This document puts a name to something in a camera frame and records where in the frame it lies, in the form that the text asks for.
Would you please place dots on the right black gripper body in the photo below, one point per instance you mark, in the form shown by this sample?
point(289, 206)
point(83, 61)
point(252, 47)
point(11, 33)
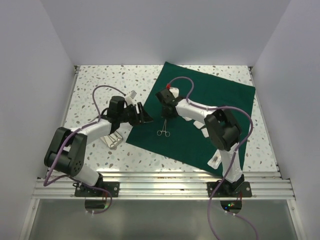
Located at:
point(165, 113)

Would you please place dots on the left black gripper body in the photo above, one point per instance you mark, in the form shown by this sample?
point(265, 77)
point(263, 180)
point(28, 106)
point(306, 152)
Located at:
point(128, 115)

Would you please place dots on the silver forceps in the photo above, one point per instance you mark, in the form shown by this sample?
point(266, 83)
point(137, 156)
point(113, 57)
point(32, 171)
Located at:
point(113, 140)
point(163, 131)

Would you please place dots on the stainless steel instrument tray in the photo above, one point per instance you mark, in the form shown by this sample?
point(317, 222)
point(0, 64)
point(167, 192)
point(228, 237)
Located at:
point(105, 139)

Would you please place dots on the white gauze pad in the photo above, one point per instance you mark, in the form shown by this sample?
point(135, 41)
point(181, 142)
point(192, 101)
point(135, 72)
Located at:
point(199, 125)
point(205, 133)
point(187, 118)

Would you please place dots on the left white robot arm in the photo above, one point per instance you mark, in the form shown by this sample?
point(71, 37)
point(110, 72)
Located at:
point(67, 150)

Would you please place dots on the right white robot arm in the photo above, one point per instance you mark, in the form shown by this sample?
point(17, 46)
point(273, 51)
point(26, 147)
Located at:
point(223, 130)

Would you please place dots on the green surgical drape cloth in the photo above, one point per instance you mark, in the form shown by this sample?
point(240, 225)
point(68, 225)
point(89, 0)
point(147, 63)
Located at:
point(186, 149)

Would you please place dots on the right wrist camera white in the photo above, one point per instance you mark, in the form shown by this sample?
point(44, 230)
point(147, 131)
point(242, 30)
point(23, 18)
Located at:
point(174, 90)

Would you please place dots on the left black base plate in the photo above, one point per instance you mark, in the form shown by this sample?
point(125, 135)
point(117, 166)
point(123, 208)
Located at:
point(105, 189)

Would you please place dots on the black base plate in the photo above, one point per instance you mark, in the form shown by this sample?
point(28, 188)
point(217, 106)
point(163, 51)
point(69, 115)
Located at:
point(105, 189)
point(216, 188)

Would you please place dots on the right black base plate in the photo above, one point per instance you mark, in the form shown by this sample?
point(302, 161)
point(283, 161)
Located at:
point(216, 188)

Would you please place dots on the aluminium frame rail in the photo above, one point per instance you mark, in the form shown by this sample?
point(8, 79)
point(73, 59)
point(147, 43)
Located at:
point(171, 186)

